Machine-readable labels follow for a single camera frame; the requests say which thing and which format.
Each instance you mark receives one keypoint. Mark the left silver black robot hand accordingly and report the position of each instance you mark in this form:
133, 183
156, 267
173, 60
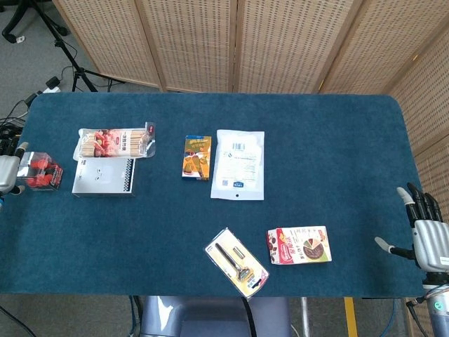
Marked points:
7, 173

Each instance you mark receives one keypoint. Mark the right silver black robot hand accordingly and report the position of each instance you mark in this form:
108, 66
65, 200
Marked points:
431, 245

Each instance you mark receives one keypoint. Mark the clear box of red balls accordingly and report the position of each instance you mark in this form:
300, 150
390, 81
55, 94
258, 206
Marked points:
42, 172

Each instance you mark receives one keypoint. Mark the silver earbuds box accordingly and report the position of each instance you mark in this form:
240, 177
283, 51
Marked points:
103, 177

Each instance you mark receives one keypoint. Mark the red white cookie box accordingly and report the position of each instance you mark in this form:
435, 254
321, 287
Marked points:
300, 245

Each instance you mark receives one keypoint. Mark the orange snack box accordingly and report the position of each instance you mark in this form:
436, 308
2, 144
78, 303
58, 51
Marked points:
196, 158

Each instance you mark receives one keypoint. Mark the white power strip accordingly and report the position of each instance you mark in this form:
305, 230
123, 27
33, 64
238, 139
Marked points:
52, 86

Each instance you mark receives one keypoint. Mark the black tripod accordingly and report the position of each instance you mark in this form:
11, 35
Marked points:
61, 45

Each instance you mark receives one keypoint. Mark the metal table leg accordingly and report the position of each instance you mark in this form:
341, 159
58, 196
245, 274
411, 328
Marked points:
305, 317

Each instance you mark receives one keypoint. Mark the black office chair base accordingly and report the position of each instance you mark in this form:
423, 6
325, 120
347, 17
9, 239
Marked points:
15, 21

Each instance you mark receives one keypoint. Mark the blue table mat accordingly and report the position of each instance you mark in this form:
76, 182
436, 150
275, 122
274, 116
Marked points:
168, 217

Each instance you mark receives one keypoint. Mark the razor blister pack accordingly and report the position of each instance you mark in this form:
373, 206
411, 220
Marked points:
236, 263

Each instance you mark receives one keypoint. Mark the white plastic pouch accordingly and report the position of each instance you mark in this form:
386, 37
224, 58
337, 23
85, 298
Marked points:
238, 165

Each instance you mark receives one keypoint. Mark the grey robot torso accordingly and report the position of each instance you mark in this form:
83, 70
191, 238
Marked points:
196, 317

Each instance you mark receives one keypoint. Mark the wicker folding screen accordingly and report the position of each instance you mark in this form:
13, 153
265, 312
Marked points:
280, 45

